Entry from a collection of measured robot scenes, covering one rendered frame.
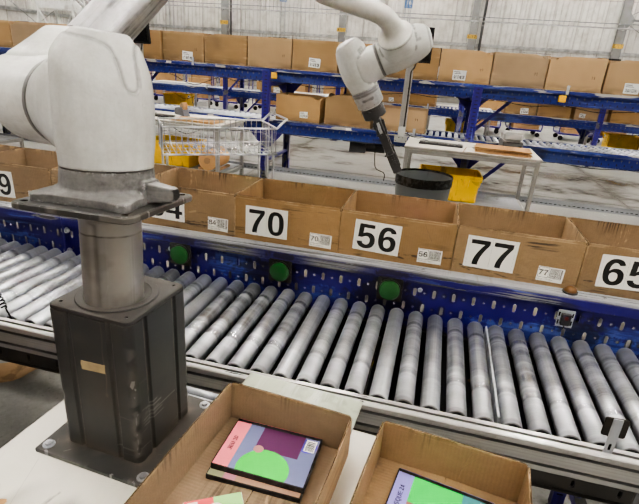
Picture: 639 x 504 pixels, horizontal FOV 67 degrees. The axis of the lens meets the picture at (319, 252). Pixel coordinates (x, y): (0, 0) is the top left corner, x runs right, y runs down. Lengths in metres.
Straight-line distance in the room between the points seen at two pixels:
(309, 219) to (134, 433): 0.96
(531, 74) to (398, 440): 5.41
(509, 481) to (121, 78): 0.99
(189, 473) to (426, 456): 0.47
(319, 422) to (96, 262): 0.54
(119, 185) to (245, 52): 5.79
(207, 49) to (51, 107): 5.94
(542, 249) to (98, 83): 1.34
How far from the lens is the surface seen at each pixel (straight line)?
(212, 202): 1.82
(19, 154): 2.65
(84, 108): 0.85
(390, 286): 1.65
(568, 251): 1.71
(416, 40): 1.57
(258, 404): 1.12
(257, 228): 1.78
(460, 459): 1.07
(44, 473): 1.15
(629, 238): 2.06
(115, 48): 0.87
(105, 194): 0.86
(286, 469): 1.02
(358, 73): 1.59
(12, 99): 1.00
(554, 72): 6.20
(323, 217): 1.69
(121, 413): 1.03
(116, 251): 0.91
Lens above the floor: 1.52
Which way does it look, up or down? 22 degrees down
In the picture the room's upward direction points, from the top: 4 degrees clockwise
